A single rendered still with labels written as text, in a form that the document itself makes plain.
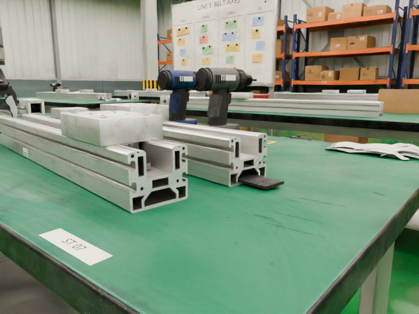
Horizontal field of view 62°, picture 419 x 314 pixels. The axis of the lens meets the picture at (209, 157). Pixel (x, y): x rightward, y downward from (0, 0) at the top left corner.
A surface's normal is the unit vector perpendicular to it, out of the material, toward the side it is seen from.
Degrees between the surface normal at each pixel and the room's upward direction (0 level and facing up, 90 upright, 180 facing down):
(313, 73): 91
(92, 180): 90
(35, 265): 85
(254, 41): 90
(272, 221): 0
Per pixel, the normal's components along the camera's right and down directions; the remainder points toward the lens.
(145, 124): 0.67, 0.15
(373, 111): -0.62, 0.16
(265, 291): 0.00, -0.98
